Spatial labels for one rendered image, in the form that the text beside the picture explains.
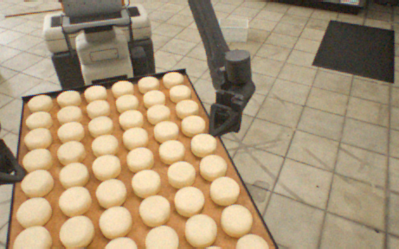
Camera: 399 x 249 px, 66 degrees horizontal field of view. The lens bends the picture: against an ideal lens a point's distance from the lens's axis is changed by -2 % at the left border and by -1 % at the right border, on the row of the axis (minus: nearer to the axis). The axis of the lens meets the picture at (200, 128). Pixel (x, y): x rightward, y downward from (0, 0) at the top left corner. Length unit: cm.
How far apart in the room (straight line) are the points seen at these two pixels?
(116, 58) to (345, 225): 142
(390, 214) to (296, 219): 52
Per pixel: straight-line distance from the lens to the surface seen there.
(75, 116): 70
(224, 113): 68
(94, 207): 57
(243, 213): 52
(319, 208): 185
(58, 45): 173
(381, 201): 202
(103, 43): 146
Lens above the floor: 144
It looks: 42 degrees down
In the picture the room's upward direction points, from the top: straight up
